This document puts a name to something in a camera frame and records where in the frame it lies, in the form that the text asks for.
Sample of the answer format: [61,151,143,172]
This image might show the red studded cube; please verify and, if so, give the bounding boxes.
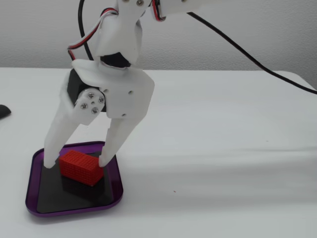
[58,150,105,186]

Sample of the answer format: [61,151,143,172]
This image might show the black flat object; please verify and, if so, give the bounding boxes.
[0,105,12,119]

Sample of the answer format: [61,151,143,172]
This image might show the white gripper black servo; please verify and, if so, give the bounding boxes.
[44,59,156,170]

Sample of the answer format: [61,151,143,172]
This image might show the black cable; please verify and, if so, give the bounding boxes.
[77,0,95,61]
[186,11,317,95]

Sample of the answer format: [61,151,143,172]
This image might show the purple metal tray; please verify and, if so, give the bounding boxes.
[25,140,124,218]

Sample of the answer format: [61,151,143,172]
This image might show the red white black servo wires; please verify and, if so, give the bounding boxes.
[67,7,120,61]

